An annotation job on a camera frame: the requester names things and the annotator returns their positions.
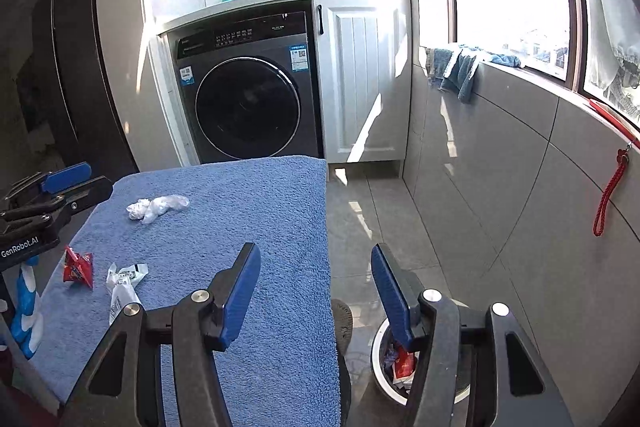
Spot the round white trash bin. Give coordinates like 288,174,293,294
370,317,473,408

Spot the white tissue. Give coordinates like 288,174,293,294
126,194,191,225

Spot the brown round object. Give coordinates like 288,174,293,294
331,298,354,353

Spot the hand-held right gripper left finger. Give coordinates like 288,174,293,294
60,242,262,427

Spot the blue terry table towel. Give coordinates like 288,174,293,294
30,156,341,427

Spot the red bar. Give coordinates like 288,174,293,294
587,98,640,140

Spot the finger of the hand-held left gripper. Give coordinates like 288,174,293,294
5,162,93,208
0,176,115,233

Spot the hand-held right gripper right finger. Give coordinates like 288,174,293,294
370,243,576,427

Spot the brown window frame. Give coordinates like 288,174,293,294
435,0,640,98

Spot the small red wrapper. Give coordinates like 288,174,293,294
62,245,96,290

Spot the white base cabinet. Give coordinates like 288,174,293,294
150,0,413,178

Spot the white hanging garment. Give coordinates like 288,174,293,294
582,0,640,122

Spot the dark grey washing machine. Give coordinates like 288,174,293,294
167,11,323,165

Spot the white printed wrapper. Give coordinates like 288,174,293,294
105,262,150,327

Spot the blue hanging towel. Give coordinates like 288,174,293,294
425,43,523,104

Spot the red cord strap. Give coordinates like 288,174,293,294
593,142,632,238

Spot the dark grey refrigerator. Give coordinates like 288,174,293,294
30,0,138,178

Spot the red and white wrapper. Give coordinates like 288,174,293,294
382,342,418,390

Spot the person's left hand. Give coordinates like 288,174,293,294
10,257,46,360

